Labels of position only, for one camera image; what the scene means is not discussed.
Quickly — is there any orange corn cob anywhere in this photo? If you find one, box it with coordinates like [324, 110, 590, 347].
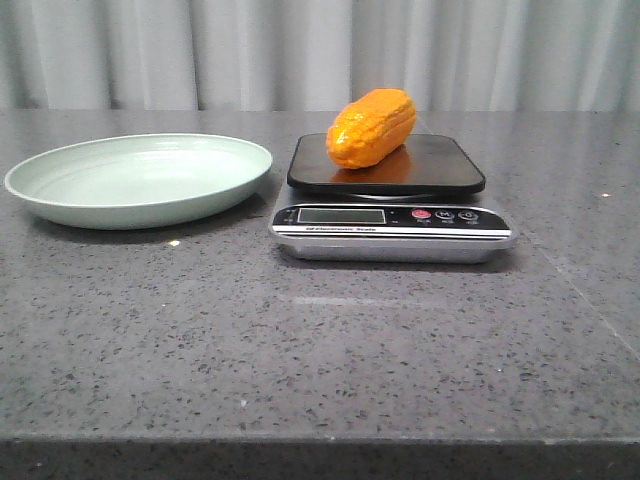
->
[326, 88, 417, 169]

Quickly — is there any digital kitchen scale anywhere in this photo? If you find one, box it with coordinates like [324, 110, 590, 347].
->
[269, 134, 518, 264]

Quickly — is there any pale green plate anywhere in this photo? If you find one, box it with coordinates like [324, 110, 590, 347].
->
[5, 133, 273, 230]

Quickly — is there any white pleated curtain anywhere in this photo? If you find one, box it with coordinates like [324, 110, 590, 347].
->
[1, 1, 639, 111]

